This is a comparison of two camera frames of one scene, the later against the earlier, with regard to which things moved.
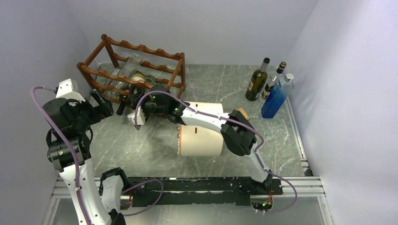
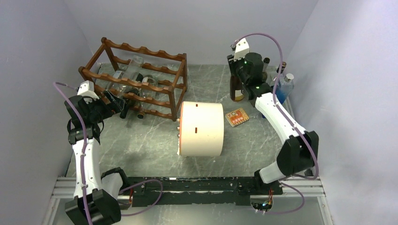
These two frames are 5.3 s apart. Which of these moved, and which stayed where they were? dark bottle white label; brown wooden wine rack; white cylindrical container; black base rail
Moved: dark bottle white label
Stayed: black base rail; white cylindrical container; brown wooden wine rack
